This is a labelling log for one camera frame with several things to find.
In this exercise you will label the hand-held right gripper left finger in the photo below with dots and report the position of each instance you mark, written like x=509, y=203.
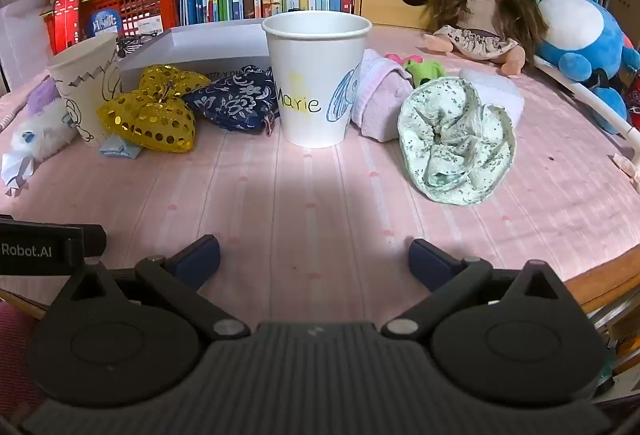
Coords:
x=200, y=257

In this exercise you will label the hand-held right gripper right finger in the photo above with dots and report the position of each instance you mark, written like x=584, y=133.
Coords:
x=425, y=261

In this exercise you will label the purple fluffy plush toy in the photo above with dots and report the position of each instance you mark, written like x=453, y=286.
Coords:
x=42, y=130

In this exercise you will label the green floral scrunchie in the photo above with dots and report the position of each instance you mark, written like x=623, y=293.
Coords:
x=450, y=125

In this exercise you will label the gold sequin bow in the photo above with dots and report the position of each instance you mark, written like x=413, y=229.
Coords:
x=145, y=120

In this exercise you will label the navy floral fabric pouch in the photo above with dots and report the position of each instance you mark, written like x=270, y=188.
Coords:
x=230, y=102

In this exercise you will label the white cloth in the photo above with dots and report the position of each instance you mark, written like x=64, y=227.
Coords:
x=500, y=92

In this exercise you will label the green and pink soft toy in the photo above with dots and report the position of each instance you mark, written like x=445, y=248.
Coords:
x=425, y=71

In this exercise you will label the white shallow box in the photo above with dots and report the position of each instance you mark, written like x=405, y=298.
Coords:
x=210, y=45

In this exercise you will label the white crumpled paper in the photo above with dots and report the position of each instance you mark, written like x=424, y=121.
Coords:
x=15, y=175

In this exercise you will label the magenta cloth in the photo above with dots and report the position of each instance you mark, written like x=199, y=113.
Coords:
x=15, y=345

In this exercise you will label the blue face mask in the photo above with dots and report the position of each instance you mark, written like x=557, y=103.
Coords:
x=117, y=147

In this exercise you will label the cream paper cup with drawings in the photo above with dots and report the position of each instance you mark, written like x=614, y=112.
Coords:
x=82, y=85

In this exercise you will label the white paper cup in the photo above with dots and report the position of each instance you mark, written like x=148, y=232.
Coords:
x=310, y=80

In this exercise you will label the black model bicycle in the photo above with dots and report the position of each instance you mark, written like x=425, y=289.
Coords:
x=132, y=42

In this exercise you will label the smartphone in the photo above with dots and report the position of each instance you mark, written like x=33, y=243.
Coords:
x=66, y=22

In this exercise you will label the white plastic pipe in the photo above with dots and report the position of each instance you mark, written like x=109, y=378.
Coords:
x=590, y=100

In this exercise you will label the wooden drawer box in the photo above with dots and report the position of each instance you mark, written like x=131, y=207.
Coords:
x=385, y=7

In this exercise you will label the brown-haired doll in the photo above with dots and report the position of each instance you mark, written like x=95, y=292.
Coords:
x=480, y=10

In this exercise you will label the red plastic crate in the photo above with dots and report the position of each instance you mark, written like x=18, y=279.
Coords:
x=145, y=5

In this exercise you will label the blue plush toy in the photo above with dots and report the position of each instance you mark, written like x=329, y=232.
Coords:
x=590, y=50

